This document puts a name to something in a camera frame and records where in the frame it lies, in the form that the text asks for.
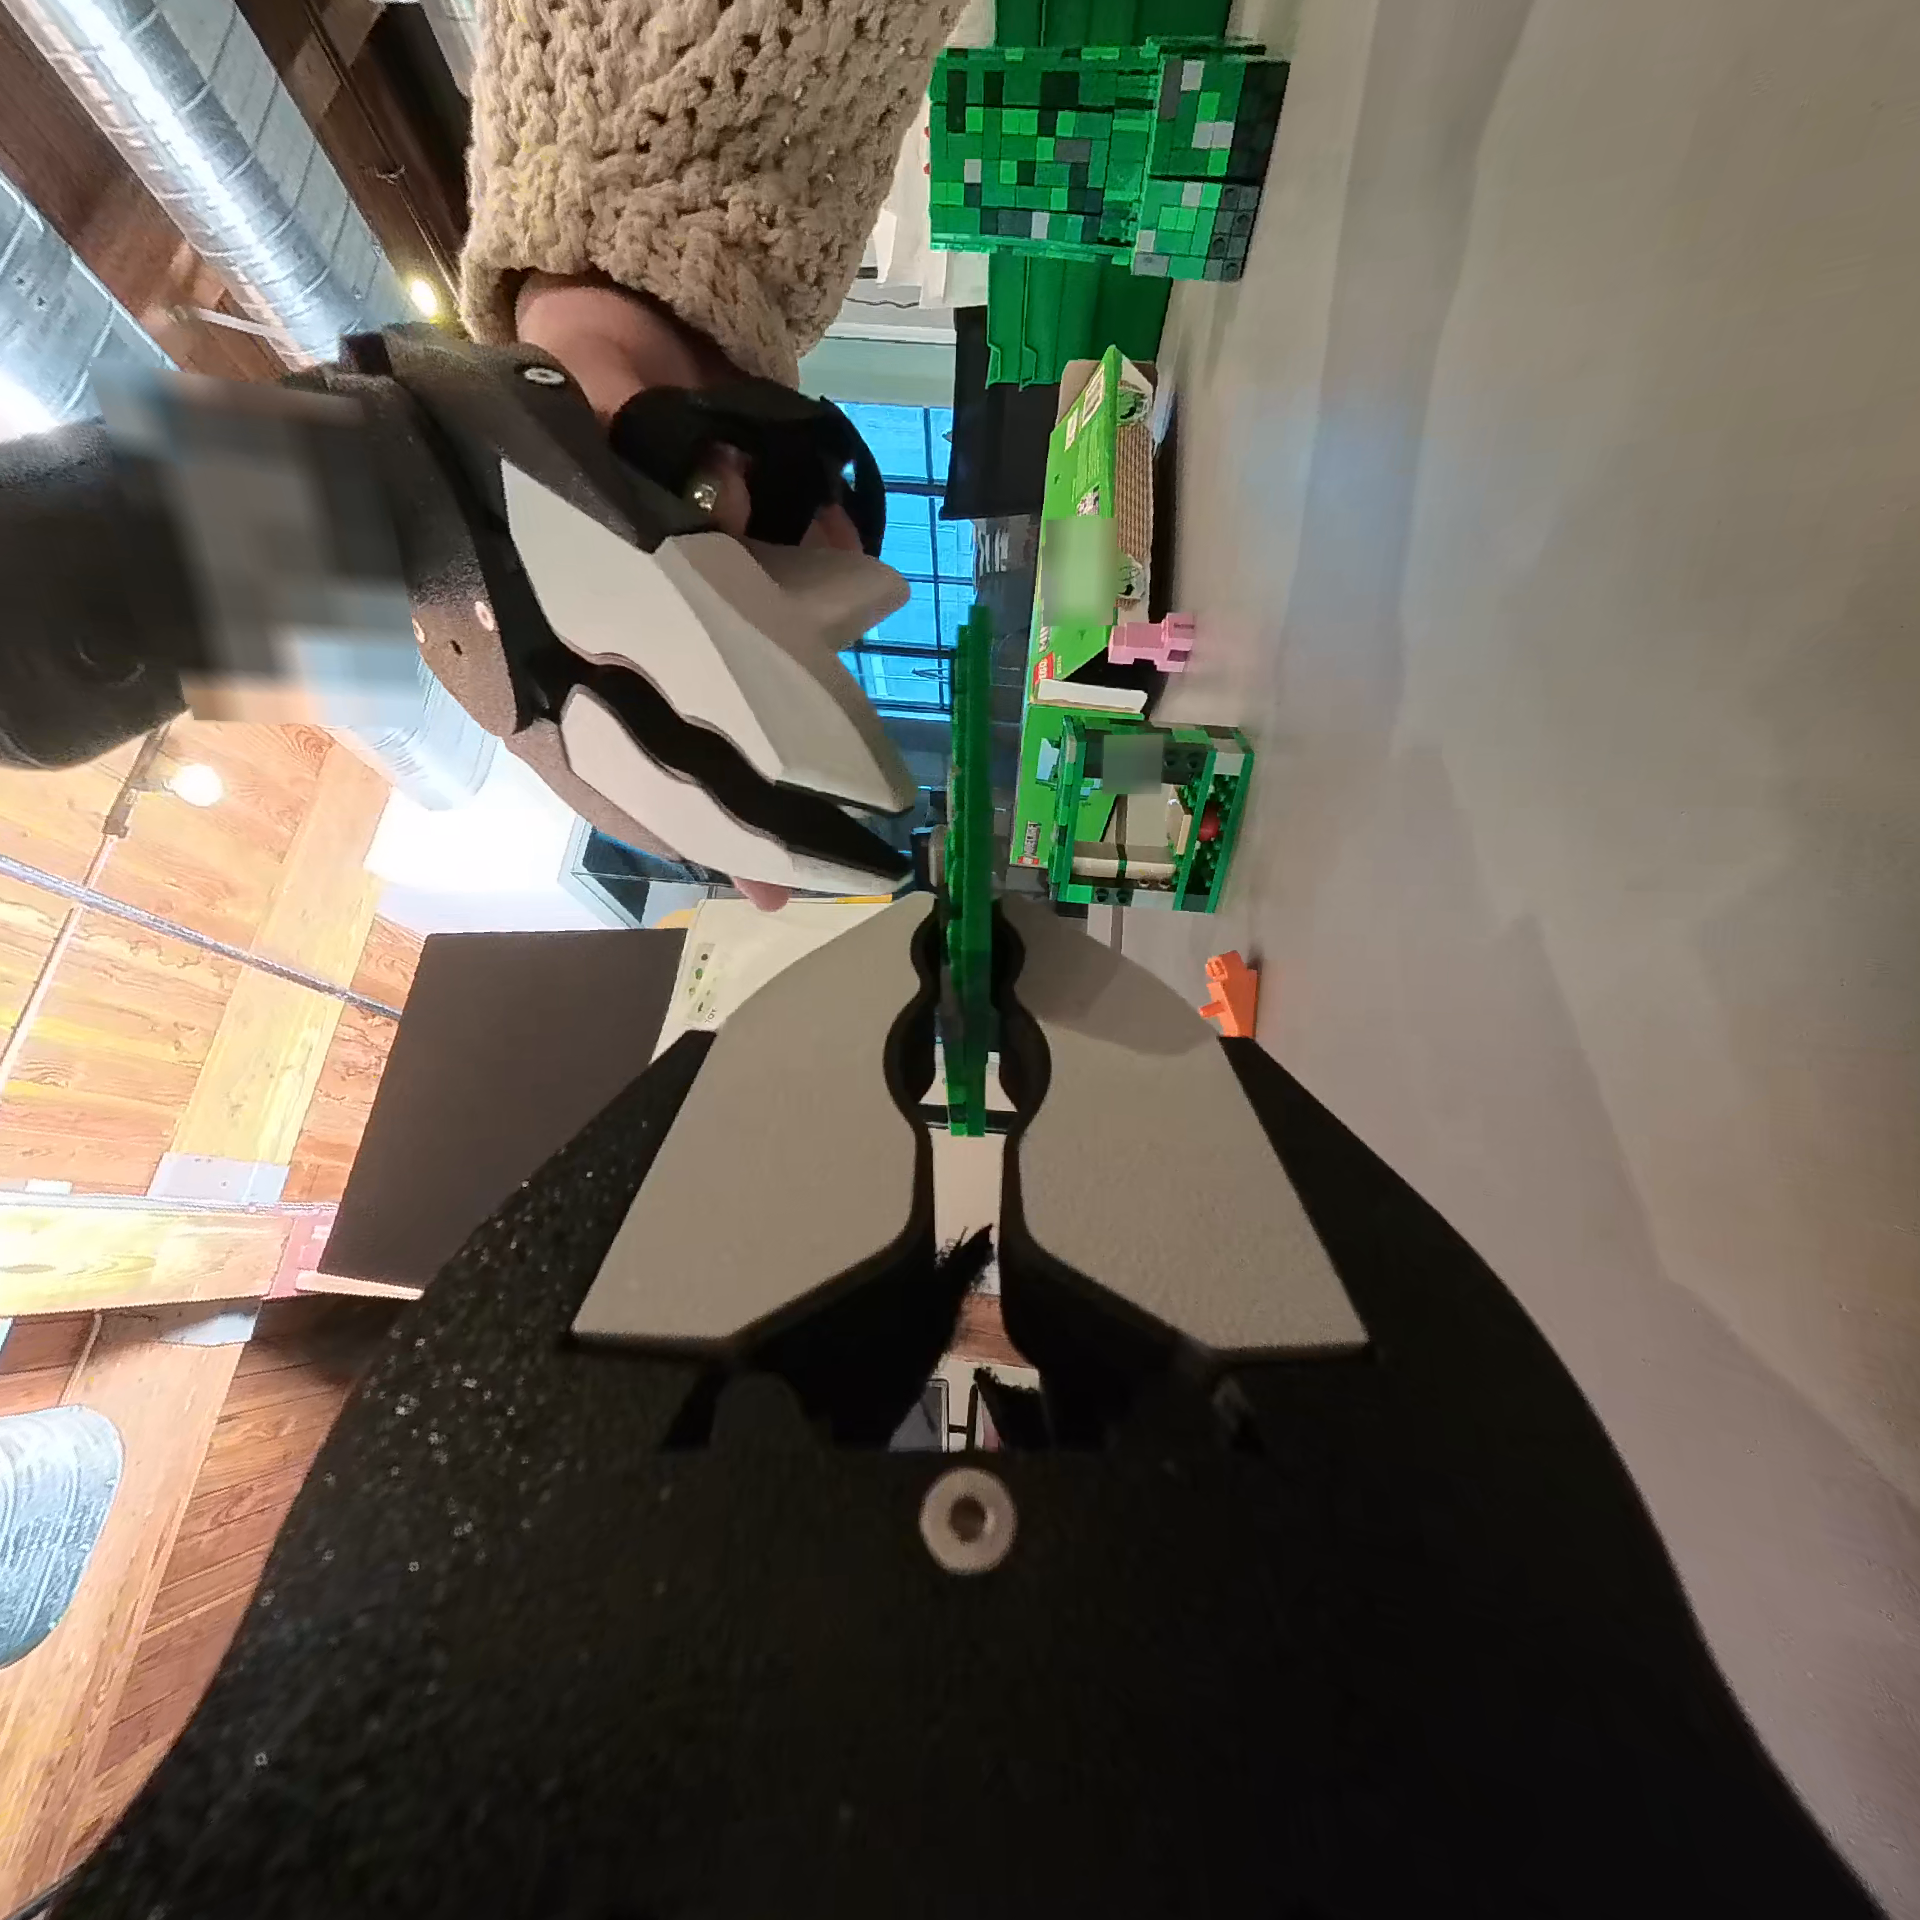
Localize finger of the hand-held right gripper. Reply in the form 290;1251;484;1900
558;661;917;889
498;455;922;826

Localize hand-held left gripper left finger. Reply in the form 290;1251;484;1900
568;897;946;1375

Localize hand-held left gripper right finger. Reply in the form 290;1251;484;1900
992;897;1368;1368

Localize green lego base plate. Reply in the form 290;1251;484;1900
933;603;1011;1136

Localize small green lego house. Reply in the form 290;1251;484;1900
1014;712;1258;920

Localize green lego box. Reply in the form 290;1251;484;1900
1027;344;1168;701

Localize green creeper lego figure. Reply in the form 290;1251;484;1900
926;37;1290;288

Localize person's right hand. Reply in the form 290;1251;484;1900
515;272;884;914

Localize white box green dots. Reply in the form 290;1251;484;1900
655;897;823;1041

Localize paned window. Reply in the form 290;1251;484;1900
808;394;984;753

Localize black box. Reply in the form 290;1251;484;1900
939;304;1056;521

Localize white paper sheet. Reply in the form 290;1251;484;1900
859;192;965;314

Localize spiral metal duct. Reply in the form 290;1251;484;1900
23;0;414;369

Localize grey metal duct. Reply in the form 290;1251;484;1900
0;1402;125;1671

